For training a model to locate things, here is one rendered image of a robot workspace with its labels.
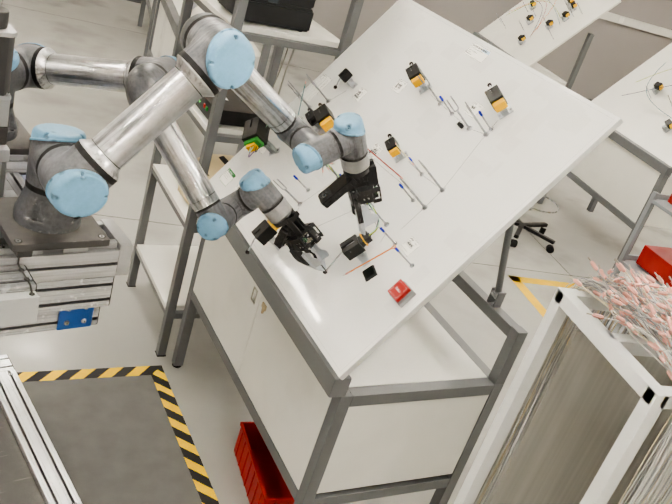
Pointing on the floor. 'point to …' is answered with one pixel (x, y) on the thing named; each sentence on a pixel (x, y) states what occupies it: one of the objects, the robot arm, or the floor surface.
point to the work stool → (533, 231)
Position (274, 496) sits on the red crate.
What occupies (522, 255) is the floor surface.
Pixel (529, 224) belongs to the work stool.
